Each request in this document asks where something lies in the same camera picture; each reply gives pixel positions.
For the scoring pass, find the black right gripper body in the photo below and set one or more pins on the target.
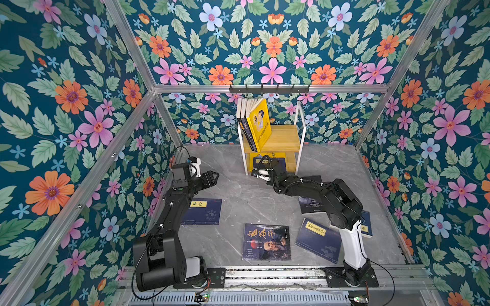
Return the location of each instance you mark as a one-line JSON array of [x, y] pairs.
[[272, 182]]

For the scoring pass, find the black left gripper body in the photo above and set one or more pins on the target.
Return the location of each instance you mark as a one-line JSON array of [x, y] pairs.
[[196, 183]]

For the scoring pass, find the white frame wooden bookshelf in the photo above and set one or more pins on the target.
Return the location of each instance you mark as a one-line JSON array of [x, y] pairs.
[[288, 139]]

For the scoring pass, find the yellow cartoon boy book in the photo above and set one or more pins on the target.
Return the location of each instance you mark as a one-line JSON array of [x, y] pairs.
[[257, 117]]

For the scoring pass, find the navy book tilted front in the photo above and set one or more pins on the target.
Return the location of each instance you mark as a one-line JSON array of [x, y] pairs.
[[320, 240]]

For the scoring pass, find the metal coat hook rail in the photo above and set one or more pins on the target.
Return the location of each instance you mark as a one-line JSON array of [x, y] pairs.
[[269, 89]]

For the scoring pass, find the dark portrait cover book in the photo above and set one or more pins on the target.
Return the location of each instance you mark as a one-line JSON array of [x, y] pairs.
[[265, 242]]

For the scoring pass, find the black wolf cover book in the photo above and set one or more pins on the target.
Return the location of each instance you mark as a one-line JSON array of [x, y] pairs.
[[310, 205]]

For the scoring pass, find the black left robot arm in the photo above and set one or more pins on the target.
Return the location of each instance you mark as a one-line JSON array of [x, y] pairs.
[[159, 257]]

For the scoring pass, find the book standing on shelf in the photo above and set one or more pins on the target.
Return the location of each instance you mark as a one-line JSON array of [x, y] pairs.
[[241, 107]]

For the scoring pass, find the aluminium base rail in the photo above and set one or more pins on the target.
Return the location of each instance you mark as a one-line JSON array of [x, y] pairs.
[[295, 285]]

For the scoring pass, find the navy book yellow label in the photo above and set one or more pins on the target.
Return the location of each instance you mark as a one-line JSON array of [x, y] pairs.
[[267, 163]]

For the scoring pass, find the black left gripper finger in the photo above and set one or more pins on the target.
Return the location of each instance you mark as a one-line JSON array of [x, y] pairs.
[[208, 181], [210, 175]]

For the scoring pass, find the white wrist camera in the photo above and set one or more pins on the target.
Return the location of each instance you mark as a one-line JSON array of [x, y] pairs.
[[261, 174], [194, 166]]

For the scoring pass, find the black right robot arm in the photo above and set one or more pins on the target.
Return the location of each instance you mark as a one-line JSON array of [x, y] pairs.
[[341, 205]]

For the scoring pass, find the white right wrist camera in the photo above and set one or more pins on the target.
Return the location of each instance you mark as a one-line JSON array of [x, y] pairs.
[[261, 174]]

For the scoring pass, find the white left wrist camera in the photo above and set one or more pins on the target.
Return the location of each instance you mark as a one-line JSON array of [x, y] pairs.
[[194, 166]]

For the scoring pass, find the dark blue paperback book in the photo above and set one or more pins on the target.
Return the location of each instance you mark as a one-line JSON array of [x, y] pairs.
[[247, 132]]

